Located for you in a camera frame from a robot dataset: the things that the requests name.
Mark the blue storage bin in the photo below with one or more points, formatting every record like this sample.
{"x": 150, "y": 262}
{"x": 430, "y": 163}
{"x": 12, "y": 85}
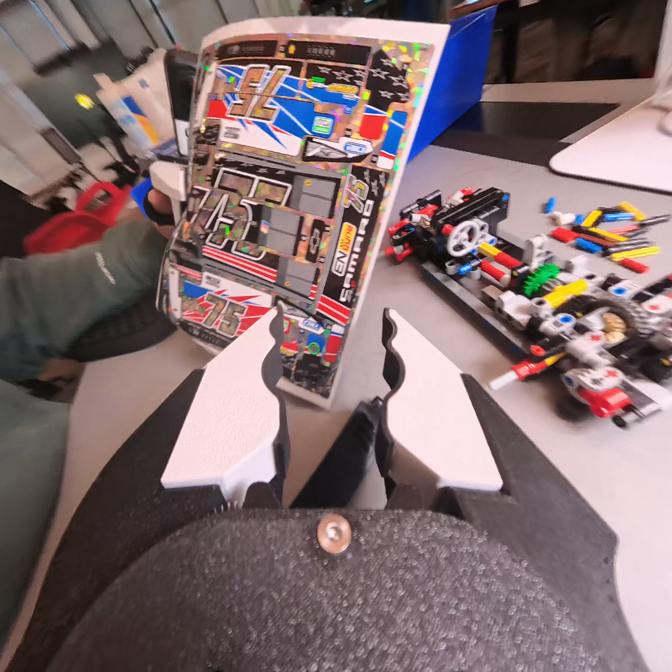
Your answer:
{"x": 456, "y": 78}

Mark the nitrile gloves box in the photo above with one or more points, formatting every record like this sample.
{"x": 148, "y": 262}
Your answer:
{"x": 126, "y": 115}

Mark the red plastic container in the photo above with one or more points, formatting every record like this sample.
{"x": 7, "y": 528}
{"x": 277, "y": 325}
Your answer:
{"x": 68, "y": 231}

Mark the white book stand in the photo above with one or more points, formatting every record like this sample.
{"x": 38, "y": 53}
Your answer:
{"x": 619, "y": 152}

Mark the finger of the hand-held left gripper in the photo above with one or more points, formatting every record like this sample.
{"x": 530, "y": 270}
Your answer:
{"x": 168, "y": 181}

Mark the partly built lego car chassis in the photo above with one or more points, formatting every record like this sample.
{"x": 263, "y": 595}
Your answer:
{"x": 551, "y": 309}

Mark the person's left forearm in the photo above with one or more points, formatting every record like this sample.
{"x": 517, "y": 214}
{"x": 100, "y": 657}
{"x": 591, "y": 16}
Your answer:
{"x": 78, "y": 294}

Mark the person's left hand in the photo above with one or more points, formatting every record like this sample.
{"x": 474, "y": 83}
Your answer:
{"x": 152, "y": 198}

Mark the pile of loose lego pieces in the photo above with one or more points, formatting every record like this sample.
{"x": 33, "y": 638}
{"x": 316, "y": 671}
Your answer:
{"x": 619, "y": 246}

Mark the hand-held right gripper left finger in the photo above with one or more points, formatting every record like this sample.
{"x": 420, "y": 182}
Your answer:
{"x": 231, "y": 420}

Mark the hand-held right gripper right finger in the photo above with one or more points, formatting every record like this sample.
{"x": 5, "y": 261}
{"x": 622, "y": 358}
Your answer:
{"x": 441, "y": 420}

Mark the holographic lego sticker sheet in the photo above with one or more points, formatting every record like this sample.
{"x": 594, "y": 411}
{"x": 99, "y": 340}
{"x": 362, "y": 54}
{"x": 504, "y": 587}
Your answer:
{"x": 294, "y": 210}

